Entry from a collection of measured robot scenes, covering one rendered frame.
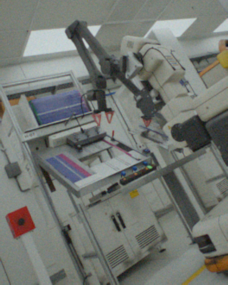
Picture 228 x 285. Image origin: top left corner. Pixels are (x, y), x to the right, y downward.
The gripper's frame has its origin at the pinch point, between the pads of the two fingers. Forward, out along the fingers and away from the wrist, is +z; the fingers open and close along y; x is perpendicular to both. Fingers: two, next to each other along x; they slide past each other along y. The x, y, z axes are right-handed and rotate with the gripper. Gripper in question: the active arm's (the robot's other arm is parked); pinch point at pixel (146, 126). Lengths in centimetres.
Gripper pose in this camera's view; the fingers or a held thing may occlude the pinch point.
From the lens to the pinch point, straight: 254.8
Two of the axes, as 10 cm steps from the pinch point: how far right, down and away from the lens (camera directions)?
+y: -7.7, 2.4, -5.9
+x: 6.4, 2.7, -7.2
